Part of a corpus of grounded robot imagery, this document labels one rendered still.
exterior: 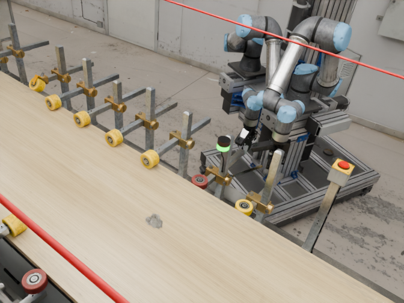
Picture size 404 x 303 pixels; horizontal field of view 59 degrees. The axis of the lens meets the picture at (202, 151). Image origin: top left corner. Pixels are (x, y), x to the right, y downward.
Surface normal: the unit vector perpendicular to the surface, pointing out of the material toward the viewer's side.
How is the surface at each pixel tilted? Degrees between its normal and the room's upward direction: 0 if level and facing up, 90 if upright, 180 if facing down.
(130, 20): 90
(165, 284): 0
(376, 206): 0
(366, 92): 90
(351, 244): 0
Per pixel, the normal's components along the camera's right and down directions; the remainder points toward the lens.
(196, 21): -0.51, 0.48
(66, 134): 0.10, -0.79
